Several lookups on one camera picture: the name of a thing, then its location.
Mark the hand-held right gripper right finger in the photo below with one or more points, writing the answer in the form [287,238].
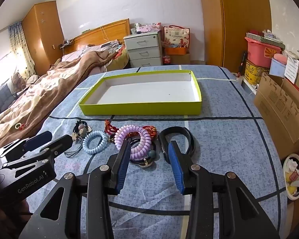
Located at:
[177,171]

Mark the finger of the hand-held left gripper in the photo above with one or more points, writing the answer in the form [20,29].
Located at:
[62,142]
[38,138]

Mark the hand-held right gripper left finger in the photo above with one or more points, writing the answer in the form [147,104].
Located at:
[122,165]

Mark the black wristband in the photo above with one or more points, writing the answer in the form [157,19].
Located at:
[186,134]

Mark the green cardboard box tray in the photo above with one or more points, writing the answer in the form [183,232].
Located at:
[149,92]

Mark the brown blanket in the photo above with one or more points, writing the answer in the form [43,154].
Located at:
[52,87]

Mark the blue checked sheet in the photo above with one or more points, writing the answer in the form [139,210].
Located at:
[226,142]

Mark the brown teddy bear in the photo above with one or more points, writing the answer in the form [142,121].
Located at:
[17,81]

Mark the pink bedsheet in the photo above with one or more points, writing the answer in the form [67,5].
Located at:
[72,54]

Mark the patterned curtain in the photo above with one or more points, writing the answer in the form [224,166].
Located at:
[20,47]

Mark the small wooden wardrobe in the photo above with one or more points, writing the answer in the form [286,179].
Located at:
[42,34]

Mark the cola bottle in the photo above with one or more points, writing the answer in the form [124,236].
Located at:
[166,60]

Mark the small cardboard box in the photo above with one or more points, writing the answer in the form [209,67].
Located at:
[182,59]

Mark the white drawer cabinet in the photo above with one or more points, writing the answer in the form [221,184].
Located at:
[143,52]

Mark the wooden headboard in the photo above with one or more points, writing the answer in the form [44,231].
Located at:
[102,33]

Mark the paper bowl with scraps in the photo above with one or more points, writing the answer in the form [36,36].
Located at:
[292,176]

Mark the orange box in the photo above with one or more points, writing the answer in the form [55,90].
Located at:
[175,51]

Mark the large open cardboard box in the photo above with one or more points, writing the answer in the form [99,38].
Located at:
[279,107]

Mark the yellow patterned box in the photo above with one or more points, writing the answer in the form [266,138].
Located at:
[254,72]

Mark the red and black tool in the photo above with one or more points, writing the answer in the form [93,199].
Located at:
[242,63]

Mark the red and white gift bag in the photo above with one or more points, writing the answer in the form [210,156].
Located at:
[177,36]

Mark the pink box on cabinet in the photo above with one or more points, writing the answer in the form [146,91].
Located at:
[150,28]

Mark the pink plastic bin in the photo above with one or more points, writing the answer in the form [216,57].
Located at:
[259,53]

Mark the light blue box pink lid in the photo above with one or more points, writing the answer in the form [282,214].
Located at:
[277,67]

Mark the white labelled box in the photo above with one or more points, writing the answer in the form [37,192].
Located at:
[292,69]

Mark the striped box lid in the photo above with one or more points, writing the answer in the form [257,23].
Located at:
[266,41]

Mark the large wooden wardrobe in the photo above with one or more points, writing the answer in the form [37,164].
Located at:
[239,17]

